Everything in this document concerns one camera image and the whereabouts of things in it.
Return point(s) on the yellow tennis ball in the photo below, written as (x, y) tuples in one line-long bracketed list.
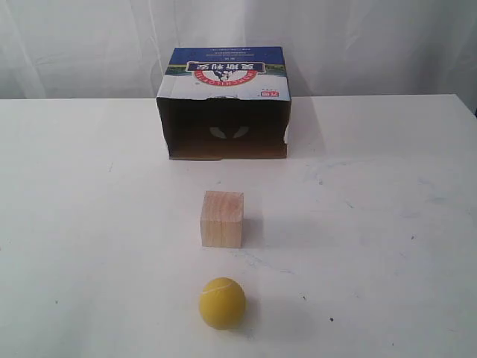
[(222, 304)]

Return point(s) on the wooden cube block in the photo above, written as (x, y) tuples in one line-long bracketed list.
[(221, 219)]

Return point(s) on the blue white cardboard box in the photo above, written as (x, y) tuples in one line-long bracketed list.
[(225, 103)]

